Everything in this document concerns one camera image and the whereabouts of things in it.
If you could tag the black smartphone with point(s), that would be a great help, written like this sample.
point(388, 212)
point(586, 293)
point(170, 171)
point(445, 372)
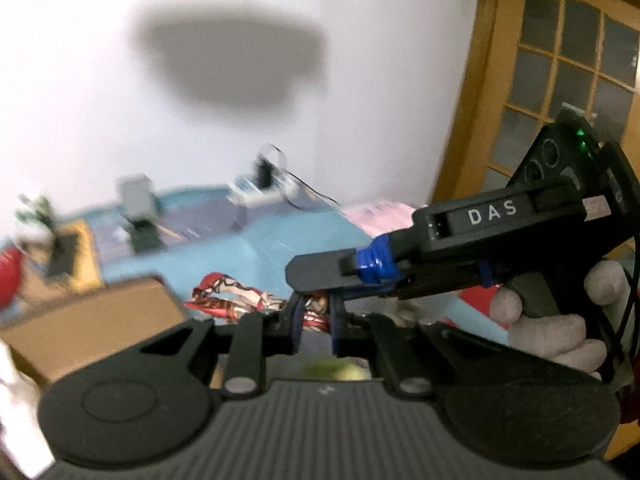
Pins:
point(62, 259)

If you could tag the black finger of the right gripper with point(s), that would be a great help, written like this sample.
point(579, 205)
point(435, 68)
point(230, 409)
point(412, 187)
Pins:
point(350, 273)

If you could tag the brown cardboard box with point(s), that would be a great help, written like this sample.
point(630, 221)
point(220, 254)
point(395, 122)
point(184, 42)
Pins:
point(65, 335)

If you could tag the white green plush toy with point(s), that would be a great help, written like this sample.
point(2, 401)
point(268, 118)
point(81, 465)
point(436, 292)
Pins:
point(36, 211)

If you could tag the red patterned silk scarf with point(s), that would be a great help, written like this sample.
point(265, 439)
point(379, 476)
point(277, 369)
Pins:
point(221, 296)

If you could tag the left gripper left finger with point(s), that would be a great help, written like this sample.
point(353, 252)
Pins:
point(294, 313)

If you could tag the pink folded cloth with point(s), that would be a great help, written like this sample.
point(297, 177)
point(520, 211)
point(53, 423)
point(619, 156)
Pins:
point(379, 216)

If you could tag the wooden glass panel door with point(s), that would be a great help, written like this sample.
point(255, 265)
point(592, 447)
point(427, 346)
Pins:
point(528, 61)

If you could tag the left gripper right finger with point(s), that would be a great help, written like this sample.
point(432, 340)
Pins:
point(337, 324)

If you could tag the phone on green stand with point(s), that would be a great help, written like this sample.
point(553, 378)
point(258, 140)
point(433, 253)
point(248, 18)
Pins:
point(139, 208)

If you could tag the yellow book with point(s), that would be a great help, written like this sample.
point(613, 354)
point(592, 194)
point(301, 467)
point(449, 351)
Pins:
point(86, 275)

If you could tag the white gloved right hand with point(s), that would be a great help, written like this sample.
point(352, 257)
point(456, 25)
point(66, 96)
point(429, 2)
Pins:
point(563, 338)

